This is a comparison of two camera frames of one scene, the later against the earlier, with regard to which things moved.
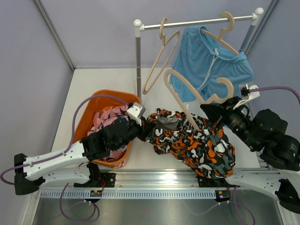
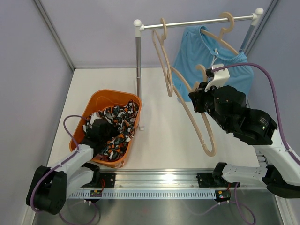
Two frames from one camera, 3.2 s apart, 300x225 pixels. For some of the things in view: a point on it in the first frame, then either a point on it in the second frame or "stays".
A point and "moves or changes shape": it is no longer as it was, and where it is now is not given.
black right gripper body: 234,119 -> 205,101
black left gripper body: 134,130 -> 110,133
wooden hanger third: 223,31 stays
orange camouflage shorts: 207,150 -> 123,116
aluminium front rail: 139,179 stays
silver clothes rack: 139,27 stays
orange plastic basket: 100,100 stays
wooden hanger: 165,41 moves or changes shape
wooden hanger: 222,95 moves or changes shape
